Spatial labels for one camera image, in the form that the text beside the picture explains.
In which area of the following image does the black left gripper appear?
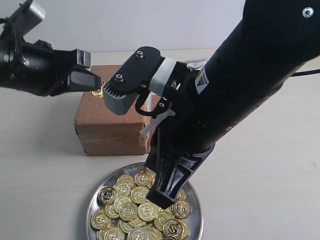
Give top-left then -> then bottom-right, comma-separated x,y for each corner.
0,40 -> 101,97

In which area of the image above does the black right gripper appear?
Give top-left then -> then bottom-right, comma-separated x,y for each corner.
141,61 -> 215,209

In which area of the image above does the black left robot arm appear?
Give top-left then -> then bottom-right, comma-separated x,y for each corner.
0,17 -> 100,97

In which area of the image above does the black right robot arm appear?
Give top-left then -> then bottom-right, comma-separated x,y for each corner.
67,0 -> 320,208

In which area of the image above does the cardboard box with slot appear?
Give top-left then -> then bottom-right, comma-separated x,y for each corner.
74,65 -> 153,157

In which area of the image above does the gold coin middle stack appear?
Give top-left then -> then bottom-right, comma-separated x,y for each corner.
118,202 -> 138,222

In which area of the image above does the gold coin left edge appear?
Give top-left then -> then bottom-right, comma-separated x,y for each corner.
98,186 -> 117,206

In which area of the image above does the round steel plate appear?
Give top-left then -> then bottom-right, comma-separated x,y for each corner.
85,162 -> 204,240

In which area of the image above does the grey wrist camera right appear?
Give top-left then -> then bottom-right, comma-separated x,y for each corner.
103,46 -> 164,116

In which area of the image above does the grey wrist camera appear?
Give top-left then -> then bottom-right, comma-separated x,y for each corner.
8,0 -> 47,37
103,46 -> 164,116

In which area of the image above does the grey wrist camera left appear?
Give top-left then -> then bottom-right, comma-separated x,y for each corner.
8,0 -> 47,37

